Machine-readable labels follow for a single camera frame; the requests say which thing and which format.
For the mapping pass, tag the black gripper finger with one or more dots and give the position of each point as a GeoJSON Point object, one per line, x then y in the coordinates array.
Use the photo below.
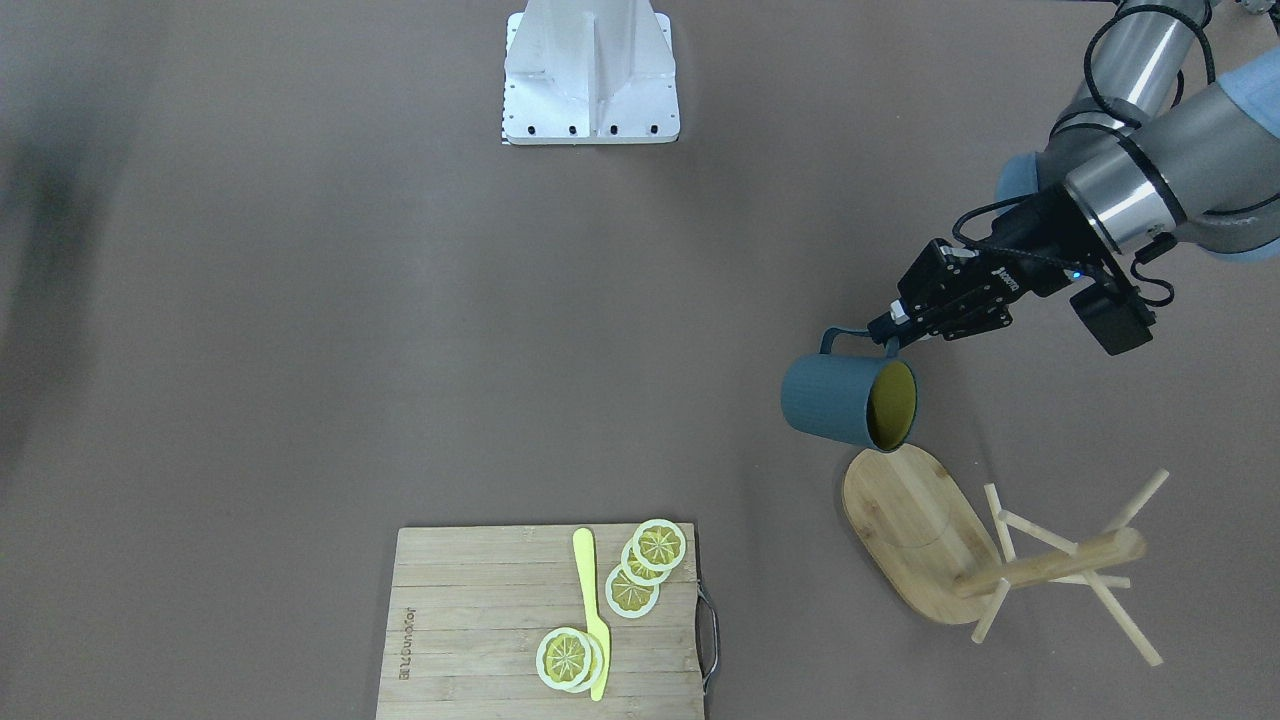
{"type": "Point", "coordinates": [893, 331]}

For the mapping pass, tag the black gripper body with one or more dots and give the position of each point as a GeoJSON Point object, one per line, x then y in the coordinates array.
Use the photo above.
{"type": "Point", "coordinates": [1037, 235]}

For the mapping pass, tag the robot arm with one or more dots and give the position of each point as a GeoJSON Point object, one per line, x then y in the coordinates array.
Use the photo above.
{"type": "Point", "coordinates": [1157, 148]}

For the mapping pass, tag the wooden cup storage rack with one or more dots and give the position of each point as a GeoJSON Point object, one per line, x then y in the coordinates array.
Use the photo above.
{"type": "Point", "coordinates": [953, 569]}

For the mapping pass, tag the lemon slice by knife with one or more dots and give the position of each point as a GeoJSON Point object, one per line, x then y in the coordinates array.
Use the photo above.
{"type": "Point", "coordinates": [659, 545]}

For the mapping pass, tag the lemon slice under knife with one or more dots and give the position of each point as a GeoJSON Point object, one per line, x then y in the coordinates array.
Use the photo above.
{"type": "Point", "coordinates": [637, 572]}

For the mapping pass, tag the yellow plastic knife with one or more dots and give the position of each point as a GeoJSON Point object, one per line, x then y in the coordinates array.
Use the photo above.
{"type": "Point", "coordinates": [584, 554]}

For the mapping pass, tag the lemon slice middle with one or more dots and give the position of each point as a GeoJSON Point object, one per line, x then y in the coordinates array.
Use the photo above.
{"type": "Point", "coordinates": [597, 657]}

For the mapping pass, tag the lemon slice front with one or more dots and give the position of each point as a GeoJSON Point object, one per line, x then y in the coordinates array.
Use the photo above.
{"type": "Point", "coordinates": [562, 659]}

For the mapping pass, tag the wooden cutting board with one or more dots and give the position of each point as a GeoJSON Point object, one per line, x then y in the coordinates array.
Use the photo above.
{"type": "Point", "coordinates": [468, 608]}

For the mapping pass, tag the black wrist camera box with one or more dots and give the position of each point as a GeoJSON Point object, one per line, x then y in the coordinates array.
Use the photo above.
{"type": "Point", "coordinates": [1115, 316]}

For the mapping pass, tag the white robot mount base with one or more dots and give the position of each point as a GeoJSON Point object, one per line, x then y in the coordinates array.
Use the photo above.
{"type": "Point", "coordinates": [589, 73]}

